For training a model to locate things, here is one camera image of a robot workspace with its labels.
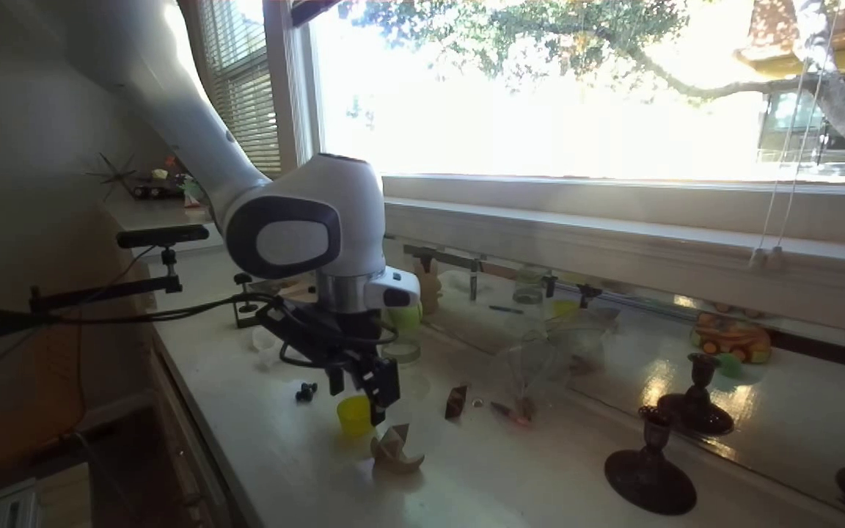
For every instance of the orange toy car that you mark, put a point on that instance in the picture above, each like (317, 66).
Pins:
(732, 339)

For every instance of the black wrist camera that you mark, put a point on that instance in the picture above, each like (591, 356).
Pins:
(293, 333)

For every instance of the small black wheeled toy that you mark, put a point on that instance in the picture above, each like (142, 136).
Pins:
(306, 392)

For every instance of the black clamp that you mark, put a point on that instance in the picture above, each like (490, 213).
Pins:
(243, 311)

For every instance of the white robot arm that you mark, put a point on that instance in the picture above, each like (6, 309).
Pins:
(293, 236)

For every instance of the small brown wooden piece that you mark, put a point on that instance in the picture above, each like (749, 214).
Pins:
(456, 403)

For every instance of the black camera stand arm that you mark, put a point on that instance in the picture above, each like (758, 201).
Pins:
(100, 290)

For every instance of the mirror panel along counter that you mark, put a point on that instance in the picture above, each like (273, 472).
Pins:
(657, 267)

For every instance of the green spiky ball toy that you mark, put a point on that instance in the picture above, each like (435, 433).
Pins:
(732, 368)

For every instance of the black stereo camera bar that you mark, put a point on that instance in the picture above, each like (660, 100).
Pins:
(163, 236)

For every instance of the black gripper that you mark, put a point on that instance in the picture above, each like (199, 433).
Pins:
(352, 342)

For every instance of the dark candlestick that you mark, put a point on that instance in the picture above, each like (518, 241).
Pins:
(648, 478)

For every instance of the clear glass jar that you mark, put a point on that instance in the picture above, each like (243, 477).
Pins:
(408, 346)

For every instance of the white plastic bag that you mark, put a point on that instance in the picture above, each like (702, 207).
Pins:
(264, 351)

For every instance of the clear plastic container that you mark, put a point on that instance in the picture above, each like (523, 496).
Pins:
(554, 362)

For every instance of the window with white frame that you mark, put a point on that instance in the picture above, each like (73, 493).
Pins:
(588, 98)

